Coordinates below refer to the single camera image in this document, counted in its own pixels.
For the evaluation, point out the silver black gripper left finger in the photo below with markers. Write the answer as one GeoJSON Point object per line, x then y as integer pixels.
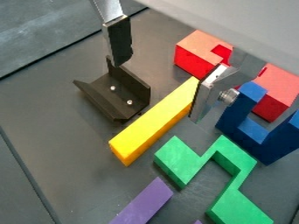
{"type": "Point", "coordinates": [116, 29]}

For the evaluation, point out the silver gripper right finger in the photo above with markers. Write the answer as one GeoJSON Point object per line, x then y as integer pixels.
{"type": "Point", "coordinates": [213, 89]}

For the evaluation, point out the purple U-shaped block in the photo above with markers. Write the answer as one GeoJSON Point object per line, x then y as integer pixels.
{"type": "Point", "coordinates": [145, 204]}

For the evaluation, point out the red insertion board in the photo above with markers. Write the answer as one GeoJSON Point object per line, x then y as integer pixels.
{"type": "Point", "coordinates": [199, 52]}

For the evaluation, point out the black angled fixture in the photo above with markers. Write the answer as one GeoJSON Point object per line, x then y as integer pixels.
{"type": "Point", "coordinates": [118, 93]}

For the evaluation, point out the yellow long bar block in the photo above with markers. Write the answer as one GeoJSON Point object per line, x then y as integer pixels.
{"type": "Point", "coordinates": [141, 133]}

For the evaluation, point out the blue U-shaped block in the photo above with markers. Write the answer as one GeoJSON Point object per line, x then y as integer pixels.
{"type": "Point", "coordinates": [265, 145]}

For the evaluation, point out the green zigzag block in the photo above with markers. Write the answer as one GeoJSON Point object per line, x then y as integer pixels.
{"type": "Point", "coordinates": [208, 178]}

